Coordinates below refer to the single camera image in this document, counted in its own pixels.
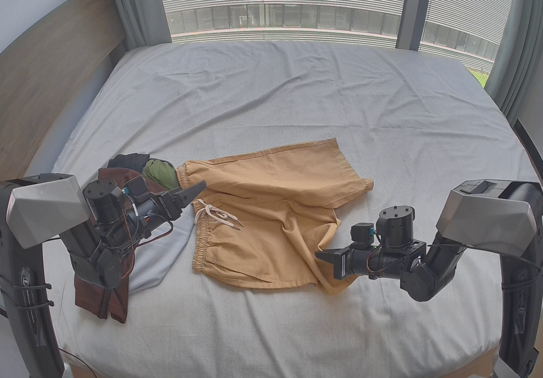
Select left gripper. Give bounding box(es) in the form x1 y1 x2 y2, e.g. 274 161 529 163
135 180 208 233

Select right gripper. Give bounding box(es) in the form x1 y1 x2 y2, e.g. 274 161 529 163
315 246 384 281

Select tan shorts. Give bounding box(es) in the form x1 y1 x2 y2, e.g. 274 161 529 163
175 137 375 295

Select bed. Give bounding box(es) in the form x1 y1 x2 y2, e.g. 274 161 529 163
0 0 541 378

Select green garment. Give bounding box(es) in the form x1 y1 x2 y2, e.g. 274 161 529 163
142 158 179 191

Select black garment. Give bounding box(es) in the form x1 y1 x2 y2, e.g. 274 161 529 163
107 153 151 171

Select pale blue garment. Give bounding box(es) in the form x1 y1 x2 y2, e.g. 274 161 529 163
127 215 191 295

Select brown garment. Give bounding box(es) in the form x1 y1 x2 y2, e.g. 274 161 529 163
75 167 149 324

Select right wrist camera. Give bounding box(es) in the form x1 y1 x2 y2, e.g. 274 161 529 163
350 222 376 249

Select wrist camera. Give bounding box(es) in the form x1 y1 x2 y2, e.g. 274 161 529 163
350 222 376 249
123 176 148 202

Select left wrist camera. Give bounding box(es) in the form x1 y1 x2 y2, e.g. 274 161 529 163
123 176 148 202

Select black cable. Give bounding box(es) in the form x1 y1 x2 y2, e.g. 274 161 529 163
59 349 100 378

